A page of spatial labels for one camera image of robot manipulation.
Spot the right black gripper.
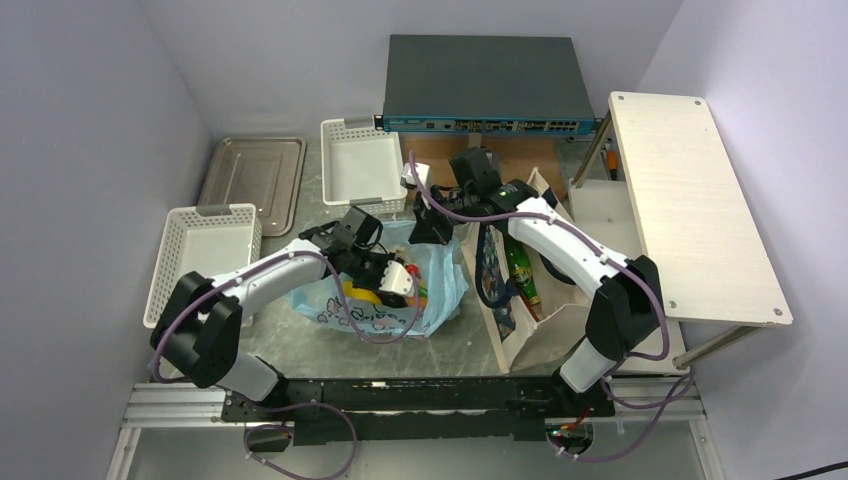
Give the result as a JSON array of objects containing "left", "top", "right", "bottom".
[{"left": 409, "top": 185, "right": 478, "bottom": 246}]

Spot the light blue plastic grocery bag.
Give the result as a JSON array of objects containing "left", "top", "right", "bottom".
[{"left": 285, "top": 220, "right": 469, "bottom": 337}]

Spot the beige canvas tote bag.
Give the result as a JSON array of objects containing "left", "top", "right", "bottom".
[{"left": 459, "top": 168, "right": 598, "bottom": 376}]

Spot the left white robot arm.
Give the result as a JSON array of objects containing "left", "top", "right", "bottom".
[{"left": 150, "top": 207, "right": 421, "bottom": 420}]

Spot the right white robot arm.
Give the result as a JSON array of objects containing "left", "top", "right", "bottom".
[{"left": 402, "top": 148, "right": 672, "bottom": 415}]

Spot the yellow lemon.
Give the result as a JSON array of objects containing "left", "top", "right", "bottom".
[{"left": 343, "top": 281, "right": 382, "bottom": 305}]

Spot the orange peach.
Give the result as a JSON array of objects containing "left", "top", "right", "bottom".
[{"left": 405, "top": 292, "right": 428, "bottom": 310}]

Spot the white perforated basket rear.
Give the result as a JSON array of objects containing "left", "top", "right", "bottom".
[{"left": 321, "top": 117, "right": 407, "bottom": 218}]

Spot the white perforated basket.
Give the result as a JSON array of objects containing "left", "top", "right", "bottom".
[
  {"left": 321, "top": 117, "right": 407, "bottom": 218},
  {"left": 143, "top": 203, "right": 262, "bottom": 329}
]

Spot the green glass bottle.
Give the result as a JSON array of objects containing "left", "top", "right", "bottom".
[{"left": 504, "top": 238, "right": 541, "bottom": 312}]

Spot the wooden board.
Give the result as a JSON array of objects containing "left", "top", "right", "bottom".
[{"left": 400, "top": 133, "right": 567, "bottom": 199}]

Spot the metal tray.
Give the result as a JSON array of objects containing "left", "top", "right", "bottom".
[{"left": 198, "top": 137, "right": 307, "bottom": 237}]

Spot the white perforated basket left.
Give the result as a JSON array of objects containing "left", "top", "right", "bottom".
[{"left": 143, "top": 203, "right": 262, "bottom": 329}]

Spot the orange object behind shelf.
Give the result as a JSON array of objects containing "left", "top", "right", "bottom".
[{"left": 605, "top": 150, "right": 619, "bottom": 181}]

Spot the white shelf table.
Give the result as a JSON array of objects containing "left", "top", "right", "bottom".
[{"left": 568, "top": 91, "right": 793, "bottom": 375}]

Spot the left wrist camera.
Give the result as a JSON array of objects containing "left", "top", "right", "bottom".
[{"left": 378, "top": 260, "right": 415, "bottom": 297}]

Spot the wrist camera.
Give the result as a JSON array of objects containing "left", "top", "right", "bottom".
[
  {"left": 378, "top": 260, "right": 415, "bottom": 297},
  {"left": 400, "top": 163, "right": 432, "bottom": 190}
]

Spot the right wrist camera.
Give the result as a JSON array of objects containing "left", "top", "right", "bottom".
[{"left": 400, "top": 163, "right": 432, "bottom": 190}]

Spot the network switch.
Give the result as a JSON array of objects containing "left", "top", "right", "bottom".
[{"left": 374, "top": 34, "right": 598, "bottom": 135}]

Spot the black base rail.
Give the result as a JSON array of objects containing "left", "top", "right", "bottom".
[{"left": 221, "top": 375, "right": 615, "bottom": 446}]

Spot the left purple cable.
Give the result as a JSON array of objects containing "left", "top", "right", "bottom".
[{"left": 149, "top": 250, "right": 425, "bottom": 480}]

